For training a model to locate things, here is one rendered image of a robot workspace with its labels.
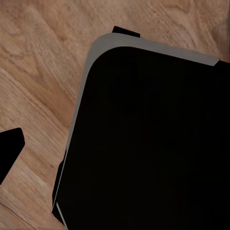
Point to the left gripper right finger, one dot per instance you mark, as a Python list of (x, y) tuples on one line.
[(222, 142)]

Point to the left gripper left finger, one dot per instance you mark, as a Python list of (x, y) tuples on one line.
[(11, 144)]

